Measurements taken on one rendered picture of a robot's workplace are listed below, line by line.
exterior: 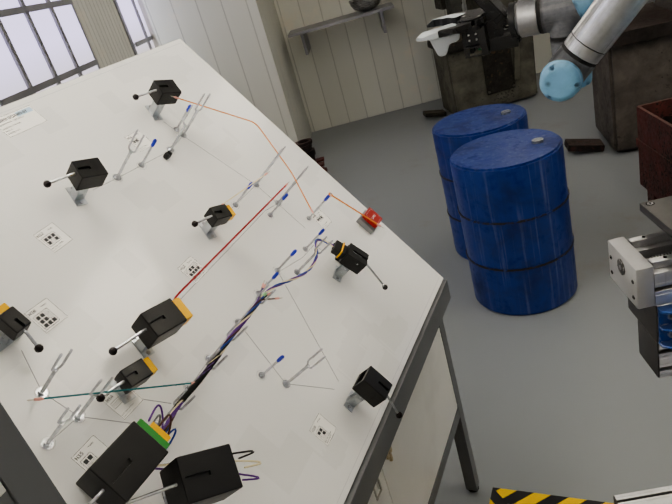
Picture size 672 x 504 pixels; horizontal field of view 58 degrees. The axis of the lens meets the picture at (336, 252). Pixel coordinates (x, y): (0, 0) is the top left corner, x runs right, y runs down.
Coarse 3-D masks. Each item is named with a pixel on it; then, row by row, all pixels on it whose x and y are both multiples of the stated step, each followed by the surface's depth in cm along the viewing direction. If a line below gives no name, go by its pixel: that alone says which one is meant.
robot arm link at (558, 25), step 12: (540, 0) 120; (552, 0) 119; (564, 0) 118; (576, 0) 116; (588, 0) 115; (540, 12) 120; (552, 12) 119; (564, 12) 118; (576, 12) 117; (540, 24) 121; (552, 24) 120; (564, 24) 119; (576, 24) 119; (552, 36) 122; (564, 36) 120
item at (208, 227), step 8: (216, 208) 129; (224, 208) 131; (208, 216) 128; (216, 216) 128; (224, 216) 129; (192, 224) 126; (200, 224) 134; (208, 224) 132; (216, 224) 130; (208, 232) 133
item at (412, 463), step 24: (432, 360) 174; (432, 384) 173; (408, 408) 155; (432, 408) 172; (456, 408) 194; (408, 432) 154; (432, 432) 171; (408, 456) 154; (432, 456) 171; (408, 480) 153; (432, 480) 170
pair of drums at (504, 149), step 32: (448, 128) 333; (480, 128) 318; (512, 128) 314; (448, 160) 330; (480, 160) 277; (512, 160) 267; (544, 160) 262; (448, 192) 345; (480, 192) 273; (512, 192) 266; (544, 192) 268; (480, 224) 282; (512, 224) 273; (544, 224) 274; (480, 256) 293; (512, 256) 281; (544, 256) 280; (480, 288) 305; (512, 288) 290; (544, 288) 288; (576, 288) 302
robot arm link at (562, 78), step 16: (608, 0) 103; (624, 0) 102; (640, 0) 102; (592, 16) 106; (608, 16) 104; (624, 16) 103; (576, 32) 109; (592, 32) 106; (608, 32) 106; (560, 48) 112; (576, 48) 109; (592, 48) 108; (608, 48) 108; (560, 64) 110; (576, 64) 110; (592, 64) 110; (544, 80) 112; (560, 80) 111; (576, 80) 110; (560, 96) 112
